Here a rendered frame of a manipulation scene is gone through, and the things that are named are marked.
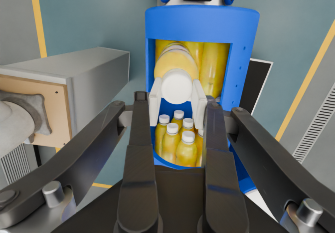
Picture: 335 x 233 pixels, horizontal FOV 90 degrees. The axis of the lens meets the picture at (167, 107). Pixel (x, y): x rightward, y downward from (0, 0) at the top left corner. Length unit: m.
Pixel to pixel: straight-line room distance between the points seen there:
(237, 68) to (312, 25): 1.56
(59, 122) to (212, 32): 0.67
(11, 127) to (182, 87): 0.61
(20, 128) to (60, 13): 1.32
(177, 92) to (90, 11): 1.60
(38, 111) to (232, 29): 0.71
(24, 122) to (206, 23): 0.65
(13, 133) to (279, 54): 1.85
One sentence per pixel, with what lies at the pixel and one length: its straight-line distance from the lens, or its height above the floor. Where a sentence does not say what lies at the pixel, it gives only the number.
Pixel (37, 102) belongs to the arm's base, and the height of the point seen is 1.04.
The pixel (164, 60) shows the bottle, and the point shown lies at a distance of 0.24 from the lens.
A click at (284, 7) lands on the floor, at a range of 1.82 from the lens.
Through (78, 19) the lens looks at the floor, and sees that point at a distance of 1.81.
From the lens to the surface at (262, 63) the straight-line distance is 1.63.
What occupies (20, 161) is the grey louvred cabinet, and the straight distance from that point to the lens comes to 2.43.
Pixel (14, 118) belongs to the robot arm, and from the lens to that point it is 0.74.
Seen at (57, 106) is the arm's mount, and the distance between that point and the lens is 0.78.
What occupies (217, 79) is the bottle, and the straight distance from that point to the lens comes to 0.48.
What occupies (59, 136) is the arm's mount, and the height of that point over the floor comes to 1.02.
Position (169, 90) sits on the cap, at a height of 1.40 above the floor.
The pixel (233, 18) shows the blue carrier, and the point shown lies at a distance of 0.39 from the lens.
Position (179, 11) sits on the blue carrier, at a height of 1.22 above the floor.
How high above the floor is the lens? 1.59
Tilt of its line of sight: 66 degrees down
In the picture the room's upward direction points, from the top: 173 degrees counter-clockwise
